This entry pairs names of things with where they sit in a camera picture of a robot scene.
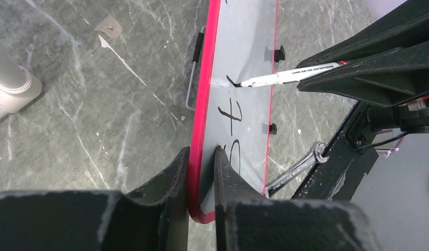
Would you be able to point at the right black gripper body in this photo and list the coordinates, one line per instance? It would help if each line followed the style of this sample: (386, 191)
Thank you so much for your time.
(371, 120)

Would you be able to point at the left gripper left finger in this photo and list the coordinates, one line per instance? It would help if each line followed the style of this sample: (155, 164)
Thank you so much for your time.
(153, 216)

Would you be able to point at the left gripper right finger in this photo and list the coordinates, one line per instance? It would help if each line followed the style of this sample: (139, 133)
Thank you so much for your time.
(247, 220)

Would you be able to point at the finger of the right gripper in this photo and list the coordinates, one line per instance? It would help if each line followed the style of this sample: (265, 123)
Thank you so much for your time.
(390, 78)
(403, 27)

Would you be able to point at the black white marker pen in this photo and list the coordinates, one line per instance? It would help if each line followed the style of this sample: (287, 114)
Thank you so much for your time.
(289, 76)

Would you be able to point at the red framed whiteboard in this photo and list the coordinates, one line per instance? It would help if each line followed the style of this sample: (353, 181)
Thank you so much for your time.
(239, 42)

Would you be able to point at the black whiteboard clip left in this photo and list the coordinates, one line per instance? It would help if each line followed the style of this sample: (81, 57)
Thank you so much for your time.
(272, 129)

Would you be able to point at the black whiteboard clip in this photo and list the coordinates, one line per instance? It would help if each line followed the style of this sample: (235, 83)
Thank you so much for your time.
(279, 55)
(272, 129)

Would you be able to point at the black whiteboard clip right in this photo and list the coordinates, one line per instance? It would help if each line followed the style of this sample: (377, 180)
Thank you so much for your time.
(279, 55)

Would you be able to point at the silver double ended wrench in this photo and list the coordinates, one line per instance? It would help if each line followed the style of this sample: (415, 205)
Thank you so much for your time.
(314, 156)

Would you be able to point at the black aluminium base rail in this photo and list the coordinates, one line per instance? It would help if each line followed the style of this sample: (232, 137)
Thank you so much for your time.
(340, 176)

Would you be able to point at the grey wire whiteboard stand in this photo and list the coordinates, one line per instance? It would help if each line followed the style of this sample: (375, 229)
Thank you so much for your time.
(195, 60)

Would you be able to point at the white pvc pipe frame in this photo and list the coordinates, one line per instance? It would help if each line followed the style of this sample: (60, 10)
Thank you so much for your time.
(18, 87)

